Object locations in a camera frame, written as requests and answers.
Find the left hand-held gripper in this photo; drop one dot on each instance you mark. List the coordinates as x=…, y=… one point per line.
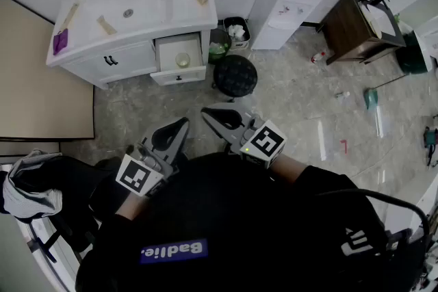
x=140, y=178

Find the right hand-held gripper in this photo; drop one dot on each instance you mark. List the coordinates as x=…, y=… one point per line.
x=265, y=143

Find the pale green round plate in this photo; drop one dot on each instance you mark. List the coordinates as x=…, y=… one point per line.
x=182, y=60

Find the white drawer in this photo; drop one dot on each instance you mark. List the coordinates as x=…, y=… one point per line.
x=176, y=46

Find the person's left forearm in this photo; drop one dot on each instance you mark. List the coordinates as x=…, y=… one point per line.
x=131, y=206

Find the black shoulder bag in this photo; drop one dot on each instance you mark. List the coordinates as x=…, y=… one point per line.
x=407, y=260

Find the person's right forearm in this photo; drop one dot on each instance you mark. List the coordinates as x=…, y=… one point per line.
x=289, y=167

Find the black round stool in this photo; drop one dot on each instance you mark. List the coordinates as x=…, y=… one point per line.
x=235, y=76

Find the green trash bin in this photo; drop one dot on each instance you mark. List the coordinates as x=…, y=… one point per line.
x=219, y=48

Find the black waste bin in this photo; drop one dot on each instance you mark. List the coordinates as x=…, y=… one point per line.
x=244, y=42

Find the white vanity cabinet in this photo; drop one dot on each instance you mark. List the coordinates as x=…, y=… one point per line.
x=133, y=59

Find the person's black clothed torso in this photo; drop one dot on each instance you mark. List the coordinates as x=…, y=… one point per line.
x=222, y=208

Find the white crumpled paper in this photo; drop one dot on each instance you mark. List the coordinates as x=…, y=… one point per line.
x=236, y=31

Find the red and white spray bottle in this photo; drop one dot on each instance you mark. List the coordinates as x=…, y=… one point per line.
x=318, y=57

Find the small white tube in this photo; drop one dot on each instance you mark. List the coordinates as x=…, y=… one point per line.
x=343, y=94

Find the white water dispenser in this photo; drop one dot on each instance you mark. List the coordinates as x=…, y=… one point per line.
x=273, y=3

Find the beige tube with ridged cap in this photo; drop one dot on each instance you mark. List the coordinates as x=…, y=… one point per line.
x=106, y=25

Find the metal sink drain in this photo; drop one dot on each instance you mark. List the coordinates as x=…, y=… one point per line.
x=128, y=13

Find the white washbasin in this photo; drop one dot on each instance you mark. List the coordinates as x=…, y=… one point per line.
x=147, y=7

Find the teal broom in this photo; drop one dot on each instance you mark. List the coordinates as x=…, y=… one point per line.
x=371, y=99

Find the beige board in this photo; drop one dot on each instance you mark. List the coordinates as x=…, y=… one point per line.
x=37, y=78

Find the purple cloth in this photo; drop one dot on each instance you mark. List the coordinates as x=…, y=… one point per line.
x=60, y=41

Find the dark wooden cabinet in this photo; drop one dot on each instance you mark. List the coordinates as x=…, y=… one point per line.
x=345, y=30

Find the grey striped shirt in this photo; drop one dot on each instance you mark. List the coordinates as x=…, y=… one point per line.
x=24, y=195

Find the white countertop basin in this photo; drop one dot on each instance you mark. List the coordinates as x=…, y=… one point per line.
x=380, y=22

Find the black faucet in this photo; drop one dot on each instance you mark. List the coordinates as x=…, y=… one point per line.
x=376, y=0

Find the dark green bin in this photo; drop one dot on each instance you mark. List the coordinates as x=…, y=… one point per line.
x=412, y=58

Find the teal power tool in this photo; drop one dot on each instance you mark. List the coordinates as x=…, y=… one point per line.
x=431, y=140

